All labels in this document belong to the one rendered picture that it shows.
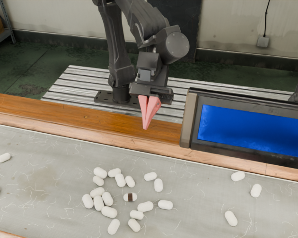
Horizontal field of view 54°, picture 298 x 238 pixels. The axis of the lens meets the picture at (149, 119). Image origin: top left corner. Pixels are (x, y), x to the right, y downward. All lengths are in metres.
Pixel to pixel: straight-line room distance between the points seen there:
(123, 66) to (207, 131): 0.63
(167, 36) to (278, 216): 0.46
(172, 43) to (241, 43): 2.04
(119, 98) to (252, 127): 0.73
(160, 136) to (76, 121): 0.25
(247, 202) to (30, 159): 0.55
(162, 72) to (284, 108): 0.36
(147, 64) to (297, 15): 2.09
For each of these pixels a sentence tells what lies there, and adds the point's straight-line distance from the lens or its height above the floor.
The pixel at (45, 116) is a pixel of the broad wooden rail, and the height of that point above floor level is 0.76.
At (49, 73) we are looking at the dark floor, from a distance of 2.64.
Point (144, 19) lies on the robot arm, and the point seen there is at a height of 1.05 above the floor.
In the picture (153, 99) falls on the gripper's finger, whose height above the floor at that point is 0.92.
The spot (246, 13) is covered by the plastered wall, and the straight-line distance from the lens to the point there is 2.57.
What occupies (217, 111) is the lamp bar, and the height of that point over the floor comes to 1.09.
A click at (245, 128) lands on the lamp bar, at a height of 1.08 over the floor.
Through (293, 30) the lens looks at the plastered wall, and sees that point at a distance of 2.67.
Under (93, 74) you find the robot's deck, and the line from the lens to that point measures 1.26.
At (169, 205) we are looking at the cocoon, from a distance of 0.68.
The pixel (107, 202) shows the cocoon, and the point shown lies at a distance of 0.69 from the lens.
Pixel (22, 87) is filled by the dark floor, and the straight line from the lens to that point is 2.54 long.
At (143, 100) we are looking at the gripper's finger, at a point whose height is 0.92.
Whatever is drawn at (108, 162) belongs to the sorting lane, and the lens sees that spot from 0.78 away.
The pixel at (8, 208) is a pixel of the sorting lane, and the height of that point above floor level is 0.74.
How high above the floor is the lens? 1.32
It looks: 41 degrees down
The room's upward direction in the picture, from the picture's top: straight up
